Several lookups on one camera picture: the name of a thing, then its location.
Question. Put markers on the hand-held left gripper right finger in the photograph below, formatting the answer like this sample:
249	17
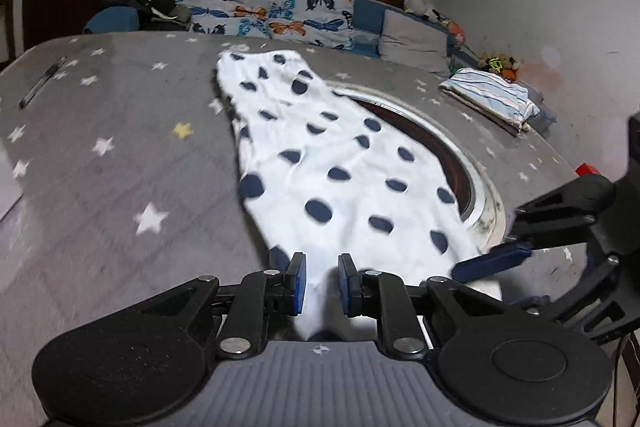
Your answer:
344	282

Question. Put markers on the grey pillow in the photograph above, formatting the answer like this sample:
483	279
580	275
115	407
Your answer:
412	42

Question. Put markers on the folded striped cloth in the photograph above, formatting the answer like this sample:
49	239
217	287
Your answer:
490	94

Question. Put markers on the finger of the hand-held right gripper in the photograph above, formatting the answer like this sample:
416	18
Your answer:
495	259
590	284

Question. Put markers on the white polka dot pants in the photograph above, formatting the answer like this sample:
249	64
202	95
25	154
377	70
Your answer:
350	177

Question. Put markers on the red plastic stool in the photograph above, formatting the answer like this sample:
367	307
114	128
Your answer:
586	169

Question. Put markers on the wooden desk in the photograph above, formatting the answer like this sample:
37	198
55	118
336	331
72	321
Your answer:
6	22

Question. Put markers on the grey star print tablecloth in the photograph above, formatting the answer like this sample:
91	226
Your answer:
125	157

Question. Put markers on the black pen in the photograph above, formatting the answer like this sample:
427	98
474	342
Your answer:
42	82

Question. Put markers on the small colourful plush toys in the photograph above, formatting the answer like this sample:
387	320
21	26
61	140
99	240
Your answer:
500	66

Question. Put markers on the black and white plush toy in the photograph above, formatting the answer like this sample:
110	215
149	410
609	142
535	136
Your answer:
420	4

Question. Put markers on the round black induction cooktop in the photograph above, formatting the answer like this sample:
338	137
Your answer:
457	167

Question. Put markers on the butterfly print pillow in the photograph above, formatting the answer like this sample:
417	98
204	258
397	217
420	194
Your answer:
265	7

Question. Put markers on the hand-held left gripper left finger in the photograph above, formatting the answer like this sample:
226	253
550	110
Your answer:
299	282

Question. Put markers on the blue sofa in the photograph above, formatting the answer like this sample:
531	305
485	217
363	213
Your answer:
112	19

